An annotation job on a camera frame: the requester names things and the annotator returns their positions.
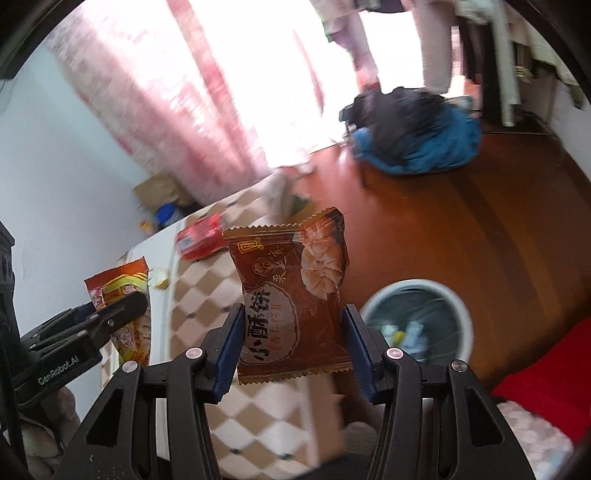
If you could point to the orange yellow snack packet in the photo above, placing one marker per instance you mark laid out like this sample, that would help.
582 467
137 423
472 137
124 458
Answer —
120 277

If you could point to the white round trash bin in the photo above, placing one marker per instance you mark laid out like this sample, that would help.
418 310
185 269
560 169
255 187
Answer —
455 304

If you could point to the small yellow bottle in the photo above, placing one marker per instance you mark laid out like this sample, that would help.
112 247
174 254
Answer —
146 226

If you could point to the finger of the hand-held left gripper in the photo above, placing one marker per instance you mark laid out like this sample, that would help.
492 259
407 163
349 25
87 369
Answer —
124 311
81 313

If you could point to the pink floral curtain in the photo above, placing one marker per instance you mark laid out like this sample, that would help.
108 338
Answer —
161 92

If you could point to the red cloth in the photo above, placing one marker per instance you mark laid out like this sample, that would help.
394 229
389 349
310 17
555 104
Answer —
545 383

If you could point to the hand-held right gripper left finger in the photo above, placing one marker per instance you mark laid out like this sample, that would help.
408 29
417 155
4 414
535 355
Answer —
231 350

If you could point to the brown snack packet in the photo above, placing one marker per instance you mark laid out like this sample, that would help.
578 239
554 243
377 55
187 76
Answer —
286 277

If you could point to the brown paper bag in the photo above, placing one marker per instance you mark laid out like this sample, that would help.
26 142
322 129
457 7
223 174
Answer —
157 189

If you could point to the pale floral blanket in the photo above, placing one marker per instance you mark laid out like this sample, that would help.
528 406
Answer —
535 438

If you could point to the blue white box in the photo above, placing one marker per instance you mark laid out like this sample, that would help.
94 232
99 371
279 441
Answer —
413 330

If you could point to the row of hanging clothes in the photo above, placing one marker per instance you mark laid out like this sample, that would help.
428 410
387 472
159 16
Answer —
434 46

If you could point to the red soda can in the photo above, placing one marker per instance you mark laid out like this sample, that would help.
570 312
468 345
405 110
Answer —
198 237

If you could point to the blue black clothes pile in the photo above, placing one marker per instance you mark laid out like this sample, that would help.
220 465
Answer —
415 134

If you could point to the blue lid jar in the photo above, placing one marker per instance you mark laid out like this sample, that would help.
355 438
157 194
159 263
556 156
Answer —
168 214

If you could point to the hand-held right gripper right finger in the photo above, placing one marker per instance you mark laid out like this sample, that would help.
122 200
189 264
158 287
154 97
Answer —
358 355

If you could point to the brown checked tablecloth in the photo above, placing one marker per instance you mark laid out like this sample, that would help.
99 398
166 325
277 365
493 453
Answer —
277 415

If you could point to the white yellow food scrap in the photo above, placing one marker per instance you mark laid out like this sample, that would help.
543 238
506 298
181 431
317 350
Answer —
160 278

